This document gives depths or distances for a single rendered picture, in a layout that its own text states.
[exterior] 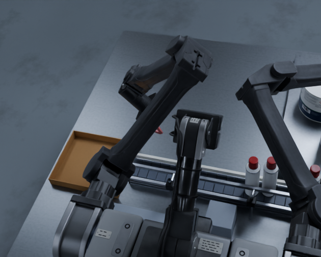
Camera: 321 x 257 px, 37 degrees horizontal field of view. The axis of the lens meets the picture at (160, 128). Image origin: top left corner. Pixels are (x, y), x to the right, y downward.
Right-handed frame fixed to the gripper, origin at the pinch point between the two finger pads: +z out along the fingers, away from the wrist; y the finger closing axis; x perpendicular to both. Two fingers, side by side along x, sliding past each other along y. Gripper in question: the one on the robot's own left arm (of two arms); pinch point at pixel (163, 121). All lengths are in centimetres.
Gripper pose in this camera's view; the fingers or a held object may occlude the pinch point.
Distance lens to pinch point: 170.5
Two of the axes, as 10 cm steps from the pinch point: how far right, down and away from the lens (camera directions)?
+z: 6.9, 5.9, 4.3
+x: -6.7, 2.9, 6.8
